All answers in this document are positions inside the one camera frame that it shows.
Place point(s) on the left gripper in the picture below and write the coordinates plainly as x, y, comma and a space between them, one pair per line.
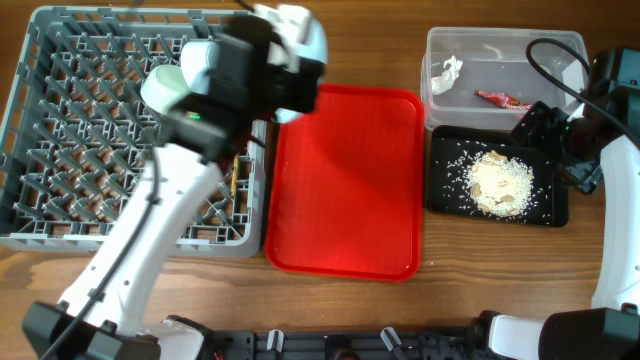
304, 80

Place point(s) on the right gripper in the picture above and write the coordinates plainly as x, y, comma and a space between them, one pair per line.
586, 176

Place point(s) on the red sauce packet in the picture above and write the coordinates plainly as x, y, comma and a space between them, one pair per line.
503, 100

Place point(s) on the wooden chopstick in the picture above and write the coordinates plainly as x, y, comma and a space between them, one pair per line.
235, 174

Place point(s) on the light blue bowl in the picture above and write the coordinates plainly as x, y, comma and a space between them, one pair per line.
197, 59

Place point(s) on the white napkin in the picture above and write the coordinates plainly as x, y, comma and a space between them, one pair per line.
445, 81

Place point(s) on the green saucer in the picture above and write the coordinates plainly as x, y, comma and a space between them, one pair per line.
163, 88

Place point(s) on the light blue plate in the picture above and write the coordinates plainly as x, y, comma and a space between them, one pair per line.
315, 48

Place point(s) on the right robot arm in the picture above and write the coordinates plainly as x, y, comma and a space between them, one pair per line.
606, 131

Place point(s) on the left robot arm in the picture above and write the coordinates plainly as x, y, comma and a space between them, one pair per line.
100, 315

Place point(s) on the grey dishwasher rack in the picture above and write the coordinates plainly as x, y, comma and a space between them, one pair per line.
75, 133

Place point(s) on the food scraps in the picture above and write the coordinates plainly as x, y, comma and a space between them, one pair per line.
492, 184

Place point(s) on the black plastic tray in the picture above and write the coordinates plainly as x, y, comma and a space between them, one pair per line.
454, 150

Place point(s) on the clear plastic bin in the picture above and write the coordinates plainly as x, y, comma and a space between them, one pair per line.
494, 60

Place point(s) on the red plastic tray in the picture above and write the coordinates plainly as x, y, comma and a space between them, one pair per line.
347, 187

